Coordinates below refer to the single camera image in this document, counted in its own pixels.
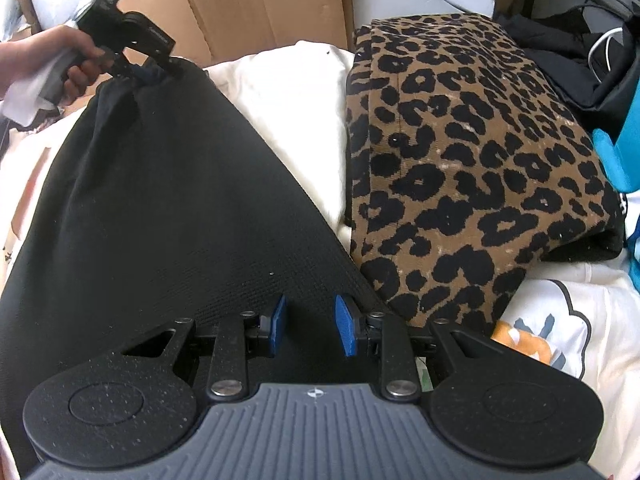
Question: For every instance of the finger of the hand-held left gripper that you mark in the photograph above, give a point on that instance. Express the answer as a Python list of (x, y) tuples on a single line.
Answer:
[(175, 66)]

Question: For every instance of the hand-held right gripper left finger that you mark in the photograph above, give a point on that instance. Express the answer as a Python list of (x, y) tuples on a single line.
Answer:
[(277, 322)]

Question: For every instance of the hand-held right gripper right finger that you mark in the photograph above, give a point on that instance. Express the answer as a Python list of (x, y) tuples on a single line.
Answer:
[(344, 325)]

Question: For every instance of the black shorts with bear print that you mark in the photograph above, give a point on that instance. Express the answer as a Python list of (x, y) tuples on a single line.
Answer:
[(165, 200)]

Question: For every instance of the pile of black clothes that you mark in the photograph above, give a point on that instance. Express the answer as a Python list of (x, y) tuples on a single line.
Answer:
[(550, 45)]

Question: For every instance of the person's left hand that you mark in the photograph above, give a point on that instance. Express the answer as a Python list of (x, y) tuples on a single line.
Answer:
[(35, 50)]

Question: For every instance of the cream bear print bedsheet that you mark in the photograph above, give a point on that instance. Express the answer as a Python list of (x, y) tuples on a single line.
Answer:
[(295, 105)]

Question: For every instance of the white tissue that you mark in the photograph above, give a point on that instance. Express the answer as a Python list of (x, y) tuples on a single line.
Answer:
[(20, 102)]

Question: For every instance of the leopard print garment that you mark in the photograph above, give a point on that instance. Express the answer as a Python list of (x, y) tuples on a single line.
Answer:
[(465, 160)]

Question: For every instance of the teal garment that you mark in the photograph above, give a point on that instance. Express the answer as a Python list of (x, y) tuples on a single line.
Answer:
[(620, 160)]

